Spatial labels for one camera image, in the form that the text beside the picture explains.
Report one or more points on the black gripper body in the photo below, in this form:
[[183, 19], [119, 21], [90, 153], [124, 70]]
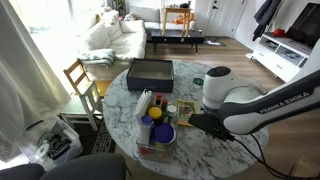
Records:
[[221, 133]]

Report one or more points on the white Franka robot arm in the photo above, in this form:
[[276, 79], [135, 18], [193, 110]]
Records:
[[253, 100]]

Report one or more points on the white-capped small bottle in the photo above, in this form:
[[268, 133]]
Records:
[[172, 112]]

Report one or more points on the green round lid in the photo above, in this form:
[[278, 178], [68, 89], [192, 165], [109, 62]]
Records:
[[198, 81]]

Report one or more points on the jar with blue lid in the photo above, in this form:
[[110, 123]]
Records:
[[164, 133]]

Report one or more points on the red-capped sauce bottle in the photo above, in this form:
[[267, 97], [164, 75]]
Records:
[[164, 105], [159, 99]]

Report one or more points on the clear plastic storage bin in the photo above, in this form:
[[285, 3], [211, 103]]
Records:
[[156, 153]]

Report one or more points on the jar with yellow lid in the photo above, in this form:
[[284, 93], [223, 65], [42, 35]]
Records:
[[155, 114]]

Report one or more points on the white bottle with blue cap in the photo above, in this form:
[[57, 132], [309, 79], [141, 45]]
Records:
[[145, 128]]

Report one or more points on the white paper bag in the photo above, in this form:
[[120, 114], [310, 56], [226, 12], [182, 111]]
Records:
[[142, 105]]

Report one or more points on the grey door mat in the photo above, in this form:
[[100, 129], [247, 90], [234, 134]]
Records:
[[215, 42]]

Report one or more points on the cardboard box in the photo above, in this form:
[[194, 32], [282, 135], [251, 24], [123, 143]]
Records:
[[305, 170]]

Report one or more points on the dark blue open box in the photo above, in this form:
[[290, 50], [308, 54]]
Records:
[[150, 75]]

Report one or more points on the white TV stand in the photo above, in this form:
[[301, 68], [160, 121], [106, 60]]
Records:
[[283, 55]]

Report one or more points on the black coffee table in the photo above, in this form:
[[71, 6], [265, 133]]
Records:
[[176, 36]]

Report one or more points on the red object on stand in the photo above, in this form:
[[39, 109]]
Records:
[[279, 32]]

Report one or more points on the patterned floor rug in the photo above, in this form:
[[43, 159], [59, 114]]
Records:
[[104, 138]]

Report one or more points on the orange toy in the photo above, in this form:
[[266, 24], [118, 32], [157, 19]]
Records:
[[181, 19]]

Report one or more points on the dark hanging coat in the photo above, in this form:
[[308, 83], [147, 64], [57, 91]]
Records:
[[265, 16]]

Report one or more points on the light wooden side table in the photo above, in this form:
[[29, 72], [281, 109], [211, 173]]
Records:
[[176, 11]]

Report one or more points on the black television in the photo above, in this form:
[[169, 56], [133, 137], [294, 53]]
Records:
[[306, 25]]

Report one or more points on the light grey sofa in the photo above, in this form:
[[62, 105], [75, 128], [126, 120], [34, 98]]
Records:
[[146, 16]]

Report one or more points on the white painted chair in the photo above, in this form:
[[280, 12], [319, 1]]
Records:
[[83, 106]]

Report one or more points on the white sofa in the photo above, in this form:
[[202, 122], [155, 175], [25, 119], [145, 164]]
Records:
[[113, 40]]

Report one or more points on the grey white throw blanket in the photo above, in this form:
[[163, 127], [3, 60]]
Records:
[[96, 56]]

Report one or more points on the grey office chair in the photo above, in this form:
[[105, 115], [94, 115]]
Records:
[[73, 168]]

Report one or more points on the wooden chair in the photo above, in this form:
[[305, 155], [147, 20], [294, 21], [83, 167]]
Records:
[[78, 75]]

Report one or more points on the green house plant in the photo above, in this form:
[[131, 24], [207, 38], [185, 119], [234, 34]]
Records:
[[118, 6]]

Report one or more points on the clear floor bin with clutter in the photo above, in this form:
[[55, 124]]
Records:
[[56, 146]]

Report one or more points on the white curtain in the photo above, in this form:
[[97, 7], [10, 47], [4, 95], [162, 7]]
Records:
[[23, 83]]

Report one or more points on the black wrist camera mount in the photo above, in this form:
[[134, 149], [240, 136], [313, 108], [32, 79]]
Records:
[[203, 121]]

